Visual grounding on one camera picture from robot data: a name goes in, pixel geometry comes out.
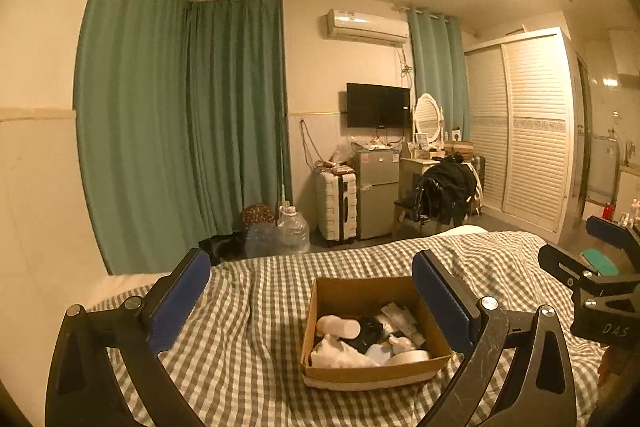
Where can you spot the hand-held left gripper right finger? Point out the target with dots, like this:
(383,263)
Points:
(445,302)

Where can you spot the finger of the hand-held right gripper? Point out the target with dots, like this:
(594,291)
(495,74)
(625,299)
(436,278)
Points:
(562,264)
(612,232)

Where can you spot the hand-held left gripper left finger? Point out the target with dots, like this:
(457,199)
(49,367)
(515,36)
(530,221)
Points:
(182,297)

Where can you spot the white printed packet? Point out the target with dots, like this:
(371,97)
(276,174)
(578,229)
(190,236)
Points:
(402,317)

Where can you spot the small white plush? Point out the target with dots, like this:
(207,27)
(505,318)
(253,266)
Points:
(401,343)

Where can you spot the white round toy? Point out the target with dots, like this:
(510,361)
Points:
(407,356)

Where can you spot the light blue item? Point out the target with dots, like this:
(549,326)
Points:
(378,353)

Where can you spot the cardboard box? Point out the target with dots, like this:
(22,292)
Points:
(350,292)

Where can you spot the white sock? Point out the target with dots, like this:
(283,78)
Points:
(340,354)

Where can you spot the red fire extinguisher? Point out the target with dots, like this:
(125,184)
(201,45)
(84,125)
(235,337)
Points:
(607,212)

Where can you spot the teal case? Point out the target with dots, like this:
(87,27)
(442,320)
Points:
(600,262)

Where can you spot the white water heater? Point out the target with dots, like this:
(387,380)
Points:
(606,167)

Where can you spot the grey checked blanket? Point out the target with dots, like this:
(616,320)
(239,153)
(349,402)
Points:
(250,332)

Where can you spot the clear water jug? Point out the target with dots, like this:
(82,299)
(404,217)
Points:
(261,241)
(295,232)

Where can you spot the wooden chair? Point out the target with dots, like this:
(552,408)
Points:
(405,212)

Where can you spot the patterned brown bag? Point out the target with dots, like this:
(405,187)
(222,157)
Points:
(257,214)

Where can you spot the black jacket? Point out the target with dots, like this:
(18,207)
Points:
(447,189)

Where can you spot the grey small fridge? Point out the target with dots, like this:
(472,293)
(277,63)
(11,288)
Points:
(375,192)

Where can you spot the white dressing table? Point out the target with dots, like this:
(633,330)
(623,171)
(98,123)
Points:
(412,169)

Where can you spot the white louvred wardrobe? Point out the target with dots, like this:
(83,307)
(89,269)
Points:
(520,127)

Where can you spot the white suitcase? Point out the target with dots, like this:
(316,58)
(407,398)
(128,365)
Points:
(336,204)

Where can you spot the wide green curtain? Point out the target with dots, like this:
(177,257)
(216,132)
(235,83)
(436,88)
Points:
(135,132)

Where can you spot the clear plastic bag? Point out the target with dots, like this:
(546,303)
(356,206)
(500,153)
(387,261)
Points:
(345,154)

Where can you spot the oval white mirror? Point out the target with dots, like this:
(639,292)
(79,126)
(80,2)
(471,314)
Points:
(427,114)

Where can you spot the green corner curtain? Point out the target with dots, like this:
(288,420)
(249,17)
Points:
(240,117)

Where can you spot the narrow green curtain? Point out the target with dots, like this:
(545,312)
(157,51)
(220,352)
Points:
(437,57)

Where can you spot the white air conditioner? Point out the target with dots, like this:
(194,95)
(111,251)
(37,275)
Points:
(365,26)

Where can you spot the black wall television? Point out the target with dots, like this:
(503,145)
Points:
(377,105)

